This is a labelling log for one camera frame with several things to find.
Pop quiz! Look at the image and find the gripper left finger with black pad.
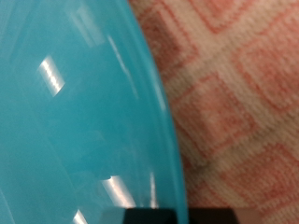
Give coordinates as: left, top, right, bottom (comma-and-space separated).
121, 207, 178, 224

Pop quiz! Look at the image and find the blue plastic plate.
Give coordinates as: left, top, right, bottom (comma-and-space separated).
0, 0, 191, 224

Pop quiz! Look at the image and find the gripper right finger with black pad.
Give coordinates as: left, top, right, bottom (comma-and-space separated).
187, 205, 242, 224

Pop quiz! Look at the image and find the pink checkered dish cloth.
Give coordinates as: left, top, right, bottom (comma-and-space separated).
127, 0, 299, 224

